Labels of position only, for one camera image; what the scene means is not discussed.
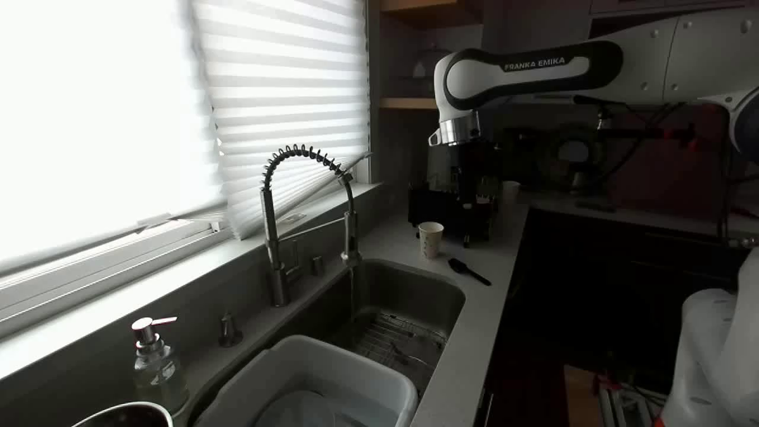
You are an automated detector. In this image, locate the white plastic wash basin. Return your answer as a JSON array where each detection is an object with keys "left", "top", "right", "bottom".
[{"left": 192, "top": 333, "right": 417, "bottom": 427}]

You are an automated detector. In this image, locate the wire sink grid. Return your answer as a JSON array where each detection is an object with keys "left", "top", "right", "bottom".
[{"left": 339, "top": 307, "right": 448, "bottom": 369}]

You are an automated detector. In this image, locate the white window blind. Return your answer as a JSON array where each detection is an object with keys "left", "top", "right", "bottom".
[{"left": 192, "top": 0, "right": 370, "bottom": 239}]

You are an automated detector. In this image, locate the clear soap dispenser bottle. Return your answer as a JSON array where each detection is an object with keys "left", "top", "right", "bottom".
[{"left": 131, "top": 315, "right": 189, "bottom": 412}]

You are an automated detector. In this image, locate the dark round bowl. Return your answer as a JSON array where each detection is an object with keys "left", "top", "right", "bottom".
[{"left": 72, "top": 401, "right": 174, "bottom": 427}]

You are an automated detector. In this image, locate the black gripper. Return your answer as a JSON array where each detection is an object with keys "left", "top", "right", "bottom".
[{"left": 453, "top": 141, "right": 492, "bottom": 236}]

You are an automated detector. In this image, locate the stainless steel sink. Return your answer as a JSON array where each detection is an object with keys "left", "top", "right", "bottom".
[{"left": 189, "top": 261, "right": 464, "bottom": 427}]

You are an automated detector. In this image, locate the black spoon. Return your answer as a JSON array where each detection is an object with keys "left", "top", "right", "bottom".
[{"left": 448, "top": 258, "right": 492, "bottom": 287}]

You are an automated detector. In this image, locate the white paper cup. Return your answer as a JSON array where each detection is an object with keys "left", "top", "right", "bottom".
[{"left": 417, "top": 221, "right": 444, "bottom": 258}]

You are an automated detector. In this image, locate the steel spring kitchen faucet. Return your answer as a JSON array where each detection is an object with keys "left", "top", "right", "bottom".
[{"left": 261, "top": 144, "right": 360, "bottom": 305}]

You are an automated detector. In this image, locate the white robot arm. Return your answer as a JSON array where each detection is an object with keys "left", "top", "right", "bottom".
[{"left": 428, "top": 5, "right": 759, "bottom": 427}]

